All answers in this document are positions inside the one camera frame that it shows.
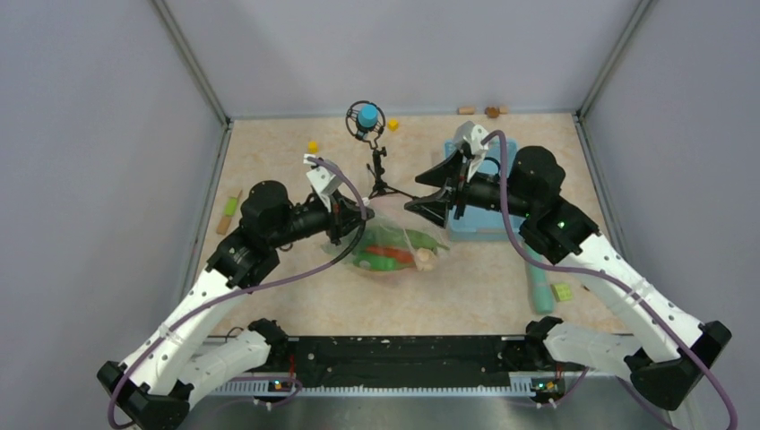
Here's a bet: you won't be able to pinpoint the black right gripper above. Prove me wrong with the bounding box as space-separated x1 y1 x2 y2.
404 148 534 228

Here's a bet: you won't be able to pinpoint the clear pink zip top bag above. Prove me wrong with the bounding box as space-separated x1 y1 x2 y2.
321 195 453 278

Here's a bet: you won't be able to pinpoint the smooth orange carrot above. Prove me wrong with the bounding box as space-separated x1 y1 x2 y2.
365 245 415 264

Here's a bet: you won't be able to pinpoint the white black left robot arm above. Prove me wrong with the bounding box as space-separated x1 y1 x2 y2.
97 180 375 429

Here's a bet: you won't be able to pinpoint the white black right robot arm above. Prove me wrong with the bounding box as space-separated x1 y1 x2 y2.
406 146 731 410

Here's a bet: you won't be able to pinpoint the light blue perforated plastic basket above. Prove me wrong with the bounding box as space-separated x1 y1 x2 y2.
444 138 524 242

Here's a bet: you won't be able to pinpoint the green and wood block stick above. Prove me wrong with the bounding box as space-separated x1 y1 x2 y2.
215 188 243 236

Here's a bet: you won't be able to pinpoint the teal cylinder roller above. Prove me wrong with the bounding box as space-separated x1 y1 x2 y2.
526 262 555 315

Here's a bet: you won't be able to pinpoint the yellow-green cube block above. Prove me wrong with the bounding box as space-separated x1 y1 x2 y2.
550 283 574 302

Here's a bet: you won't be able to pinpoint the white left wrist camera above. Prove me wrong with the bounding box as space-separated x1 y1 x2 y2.
303 154 342 212

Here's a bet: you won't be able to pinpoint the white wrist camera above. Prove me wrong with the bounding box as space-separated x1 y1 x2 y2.
303 154 342 212
453 121 490 182

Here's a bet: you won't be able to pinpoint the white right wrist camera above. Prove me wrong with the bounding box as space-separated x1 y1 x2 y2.
453 121 490 182

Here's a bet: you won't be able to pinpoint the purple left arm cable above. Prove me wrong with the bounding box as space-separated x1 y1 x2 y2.
107 157 369 430

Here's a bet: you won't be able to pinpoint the wooden cork pieces at wall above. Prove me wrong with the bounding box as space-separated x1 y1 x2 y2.
456 106 510 118

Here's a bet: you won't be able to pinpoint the blue microphone in shock mount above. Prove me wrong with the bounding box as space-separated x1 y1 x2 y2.
344 100 386 144

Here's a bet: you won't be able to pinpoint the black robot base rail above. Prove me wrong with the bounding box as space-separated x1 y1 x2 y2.
252 335 581 390

